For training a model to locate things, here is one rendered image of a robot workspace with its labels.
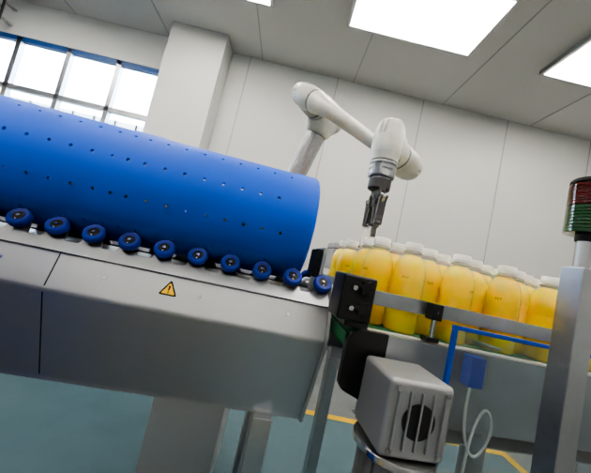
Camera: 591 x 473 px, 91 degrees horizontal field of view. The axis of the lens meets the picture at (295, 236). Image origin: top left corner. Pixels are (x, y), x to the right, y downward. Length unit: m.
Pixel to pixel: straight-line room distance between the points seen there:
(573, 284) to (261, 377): 0.63
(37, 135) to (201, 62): 3.35
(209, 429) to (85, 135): 1.16
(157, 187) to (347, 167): 3.27
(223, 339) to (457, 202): 3.83
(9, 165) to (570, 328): 1.08
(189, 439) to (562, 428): 1.24
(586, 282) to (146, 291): 0.82
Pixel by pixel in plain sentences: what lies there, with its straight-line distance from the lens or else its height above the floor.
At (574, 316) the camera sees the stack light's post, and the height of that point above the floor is 1.02.
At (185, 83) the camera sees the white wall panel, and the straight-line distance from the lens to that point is 3.98.
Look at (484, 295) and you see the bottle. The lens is 0.85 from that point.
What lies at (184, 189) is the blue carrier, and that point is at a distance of 0.68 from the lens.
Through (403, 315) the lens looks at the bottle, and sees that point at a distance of 0.69.
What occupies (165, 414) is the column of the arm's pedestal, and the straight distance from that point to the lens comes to 1.49.
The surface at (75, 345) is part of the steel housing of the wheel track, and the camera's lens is 0.81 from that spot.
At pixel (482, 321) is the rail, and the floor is 0.96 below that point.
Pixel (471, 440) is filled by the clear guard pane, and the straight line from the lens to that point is 0.76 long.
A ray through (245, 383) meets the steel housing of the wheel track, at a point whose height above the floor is 0.70.
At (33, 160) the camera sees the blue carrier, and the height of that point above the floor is 1.08.
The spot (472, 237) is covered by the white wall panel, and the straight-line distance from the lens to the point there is 4.29.
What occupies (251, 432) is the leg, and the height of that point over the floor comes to 0.59.
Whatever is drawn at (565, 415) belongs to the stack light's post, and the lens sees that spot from 0.70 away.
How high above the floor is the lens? 1.01
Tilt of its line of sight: 4 degrees up
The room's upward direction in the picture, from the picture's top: 13 degrees clockwise
